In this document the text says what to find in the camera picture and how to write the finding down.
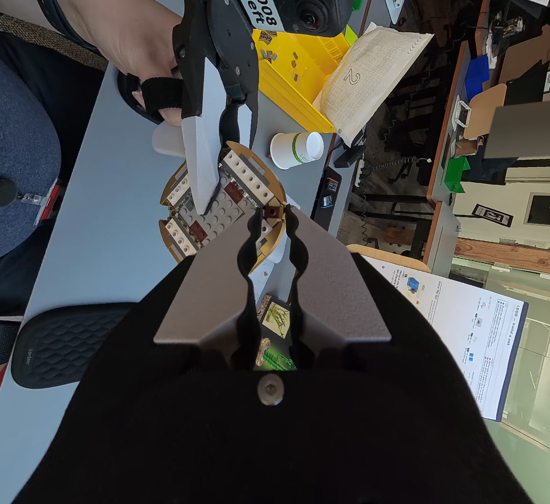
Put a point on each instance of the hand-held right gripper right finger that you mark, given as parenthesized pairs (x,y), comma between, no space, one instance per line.
(339,293)

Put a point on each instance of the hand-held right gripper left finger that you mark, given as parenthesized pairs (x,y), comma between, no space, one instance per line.
(202,298)

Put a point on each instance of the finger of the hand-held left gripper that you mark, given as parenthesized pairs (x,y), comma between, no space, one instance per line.
(202,160)
(230,126)

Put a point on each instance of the round gold lego model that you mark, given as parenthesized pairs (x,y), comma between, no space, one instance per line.
(232,207)

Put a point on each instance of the small gold brown lego piece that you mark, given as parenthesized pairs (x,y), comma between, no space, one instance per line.
(272,211)

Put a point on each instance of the black lego box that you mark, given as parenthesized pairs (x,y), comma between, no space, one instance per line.
(275,332)

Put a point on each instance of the person's left hand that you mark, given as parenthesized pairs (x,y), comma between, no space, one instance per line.
(129,5)

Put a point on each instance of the white paper cup green stripe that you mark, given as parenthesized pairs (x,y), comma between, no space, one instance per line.
(292,149)

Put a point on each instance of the yellow plastic bin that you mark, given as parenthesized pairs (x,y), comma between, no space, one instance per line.
(296,78)

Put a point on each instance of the black desk controller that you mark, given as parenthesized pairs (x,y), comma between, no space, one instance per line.
(326,199)

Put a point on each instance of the black desk clamp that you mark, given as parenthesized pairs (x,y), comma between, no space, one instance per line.
(348,158)

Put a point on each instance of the wooden edged desk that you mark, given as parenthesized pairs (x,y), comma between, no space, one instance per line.
(442,220)

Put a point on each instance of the colourful printed sheet on board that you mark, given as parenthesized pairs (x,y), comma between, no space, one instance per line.
(464,332)

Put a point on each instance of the padded paper envelope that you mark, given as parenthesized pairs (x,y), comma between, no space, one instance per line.
(369,78)

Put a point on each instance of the clear badge holder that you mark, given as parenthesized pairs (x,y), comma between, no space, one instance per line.
(45,203)

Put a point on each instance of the small green bin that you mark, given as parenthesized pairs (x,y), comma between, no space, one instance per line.
(456,175)

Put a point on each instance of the small marker sign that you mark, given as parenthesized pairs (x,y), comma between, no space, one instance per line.
(492,215)

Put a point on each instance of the black badge reel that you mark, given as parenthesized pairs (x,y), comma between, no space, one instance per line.
(6,191)

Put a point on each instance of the cardboard box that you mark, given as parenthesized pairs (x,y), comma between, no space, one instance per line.
(485,109)

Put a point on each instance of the small blue bin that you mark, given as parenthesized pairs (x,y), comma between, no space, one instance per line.
(477,76)

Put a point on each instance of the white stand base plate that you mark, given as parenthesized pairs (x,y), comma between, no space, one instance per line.
(277,255)

